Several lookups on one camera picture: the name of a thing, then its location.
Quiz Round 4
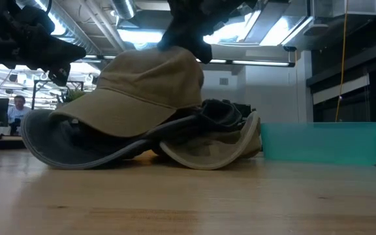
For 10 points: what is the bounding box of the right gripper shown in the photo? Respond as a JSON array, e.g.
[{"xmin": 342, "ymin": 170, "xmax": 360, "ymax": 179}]
[{"xmin": 157, "ymin": 0, "xmax": 260, "ymax": 63}]

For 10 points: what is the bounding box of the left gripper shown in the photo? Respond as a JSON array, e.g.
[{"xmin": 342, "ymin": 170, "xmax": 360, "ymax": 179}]
[{"xmin": 0, "ymin": 0, "xmax": 87, "ymax": 87}]

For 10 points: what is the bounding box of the khaki baseball cap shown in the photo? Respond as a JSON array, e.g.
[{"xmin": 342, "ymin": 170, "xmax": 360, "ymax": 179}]
[
  {"xmin": 159, "ymin": 110, "xmax": 262, "ymax": 170},
  {"xmin": 48, "ymin": 45, "xmax": 205, "ymax": 138}
]

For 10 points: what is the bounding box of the green potted plant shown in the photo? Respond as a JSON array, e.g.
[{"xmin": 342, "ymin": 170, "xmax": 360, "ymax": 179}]
[{"xmin": 60, "ymin": 88, "xmax": 87, "ymax": 104}]

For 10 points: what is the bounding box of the person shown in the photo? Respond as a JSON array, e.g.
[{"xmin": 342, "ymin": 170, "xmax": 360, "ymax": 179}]
[{"xmin": 7, "ymin": 95, "xmax": 32, "ymax": 135}]

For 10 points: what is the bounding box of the long ceiling light bar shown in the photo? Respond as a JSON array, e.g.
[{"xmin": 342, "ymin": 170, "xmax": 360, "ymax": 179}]
[{"xmin": 73, "ymin": 54, "xmax": 296, "ymax": 68}]

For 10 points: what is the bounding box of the wooden desk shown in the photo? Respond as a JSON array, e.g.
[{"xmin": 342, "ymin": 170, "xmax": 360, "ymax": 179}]
[{"xmin": 0, "ymin": 134, "xmax": 25, "ymax": 151}]

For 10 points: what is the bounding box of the white ceiling unit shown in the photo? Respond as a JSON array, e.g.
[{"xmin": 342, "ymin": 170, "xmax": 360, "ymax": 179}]
[{"xmin": 311, "ymin": 0, "xmax": 376, "ymax": 17}]

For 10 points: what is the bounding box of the teal plastic bin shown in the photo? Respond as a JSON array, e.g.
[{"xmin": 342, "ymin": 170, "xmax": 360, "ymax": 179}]
[{"xmin": 260, "ymin": 122, "xmax": 376, "ymax": 166}]

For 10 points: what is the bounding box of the large silver air duct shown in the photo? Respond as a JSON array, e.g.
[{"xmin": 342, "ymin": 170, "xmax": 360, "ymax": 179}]
[{"xmin": 14, "ymin": 0, "xmax": 125, "ymax": 56}]

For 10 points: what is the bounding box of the black metal frame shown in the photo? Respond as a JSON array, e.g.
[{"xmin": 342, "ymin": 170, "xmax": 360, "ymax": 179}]
[{"xmin": 31, "ymin": 80, "xmax": 85, "ymax": 110}]

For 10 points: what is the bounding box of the small silver air duct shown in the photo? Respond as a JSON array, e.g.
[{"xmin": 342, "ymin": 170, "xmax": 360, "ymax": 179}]
[{"xmin": 111, "ymin": 0, "xmax": 136, "ymax": 20}]

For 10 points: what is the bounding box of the yellow cable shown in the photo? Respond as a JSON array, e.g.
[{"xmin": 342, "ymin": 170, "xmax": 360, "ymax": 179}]
[{"xmin": 334, "ymin": 0, "xmax": 349, "ymax": 123}]

